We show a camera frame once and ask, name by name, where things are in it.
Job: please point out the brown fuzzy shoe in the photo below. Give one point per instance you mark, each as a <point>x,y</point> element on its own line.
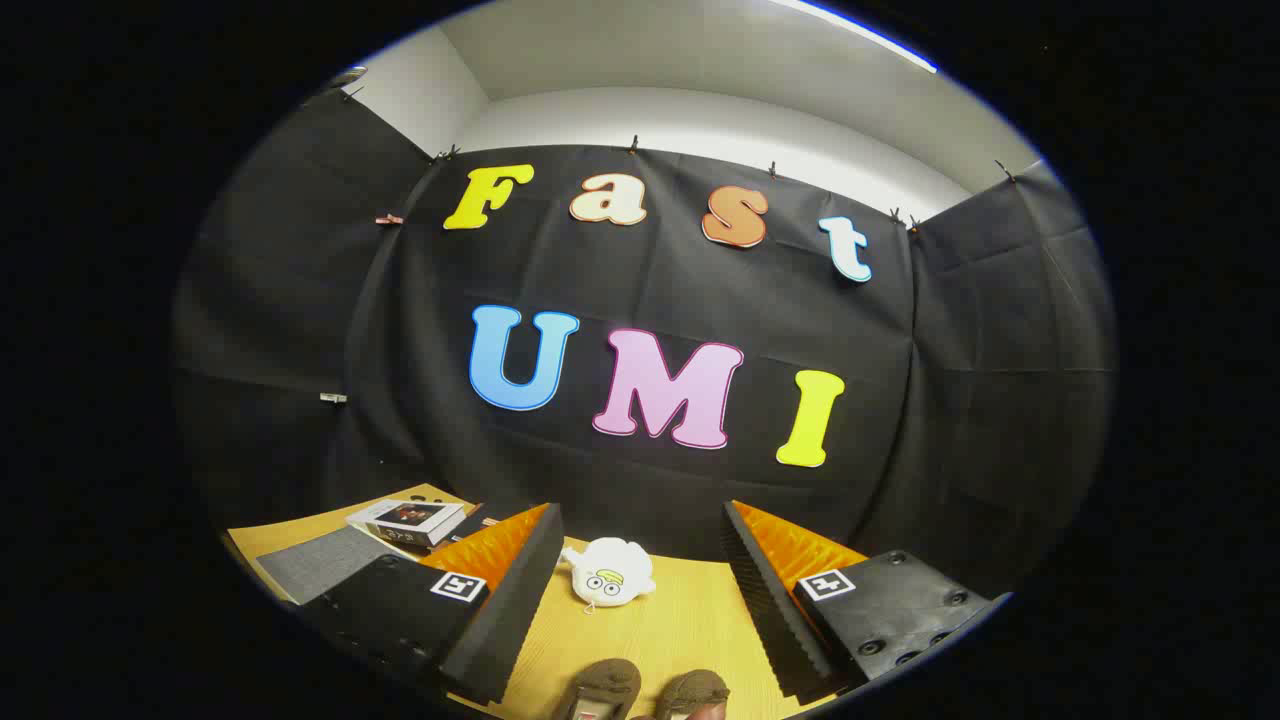
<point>695,690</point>
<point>605,682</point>

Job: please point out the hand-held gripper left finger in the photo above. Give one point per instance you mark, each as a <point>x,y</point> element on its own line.
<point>505,620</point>

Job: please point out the white portrait cover book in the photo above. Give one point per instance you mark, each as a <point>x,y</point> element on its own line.
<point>405,520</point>

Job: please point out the white plush toy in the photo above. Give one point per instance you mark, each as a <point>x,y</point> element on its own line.
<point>610,570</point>

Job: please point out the black backdrop cloth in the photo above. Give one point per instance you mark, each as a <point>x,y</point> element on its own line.
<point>400,330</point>

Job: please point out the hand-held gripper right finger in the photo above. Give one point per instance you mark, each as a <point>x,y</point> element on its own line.
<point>775,610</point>

